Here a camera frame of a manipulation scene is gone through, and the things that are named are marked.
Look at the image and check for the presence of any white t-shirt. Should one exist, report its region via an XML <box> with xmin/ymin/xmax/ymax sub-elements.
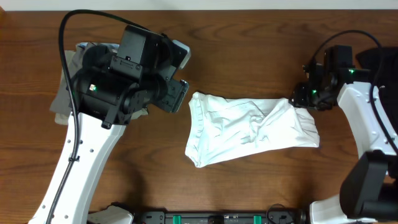
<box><xmin>185</xmin><ymin>92</ymin><xmax>320</xmax><ymax>168</ymax></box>

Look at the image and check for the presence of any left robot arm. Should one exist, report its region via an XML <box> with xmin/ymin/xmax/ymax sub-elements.
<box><xmin>31</xmin><ymin>25</ymin><xmax>191</xmax><ymax>223</ymax></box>

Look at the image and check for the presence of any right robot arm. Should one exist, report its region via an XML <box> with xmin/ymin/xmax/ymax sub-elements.
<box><xmin>289</xmin><ymin>45</ymin><xmax>397</xmax><ymax>223</ymax></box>

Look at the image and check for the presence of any black Nike t-shirt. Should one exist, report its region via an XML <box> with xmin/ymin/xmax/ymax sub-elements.
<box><xmin>82</xmin><ymin>45</ymin><xmax>116</xmax><ymax>69</ymax></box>

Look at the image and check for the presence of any black crumpled garment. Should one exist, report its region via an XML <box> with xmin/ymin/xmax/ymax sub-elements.
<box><xmin>355</xmin><ymin>47</ymin><xmax>397</xmax><ymax>132</ymax></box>

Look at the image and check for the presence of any grey folded garment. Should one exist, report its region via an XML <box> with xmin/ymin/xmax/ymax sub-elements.
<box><xmin>49</xmin><ymin>41</ymin><xmax>150</xmax><ymax>121</ymax></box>

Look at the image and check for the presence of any beige folded garment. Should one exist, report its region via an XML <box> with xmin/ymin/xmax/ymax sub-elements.
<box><xmin>54</xmin><ymin>49</ymin><xmax>149</xmax><ymax>126</ymax></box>

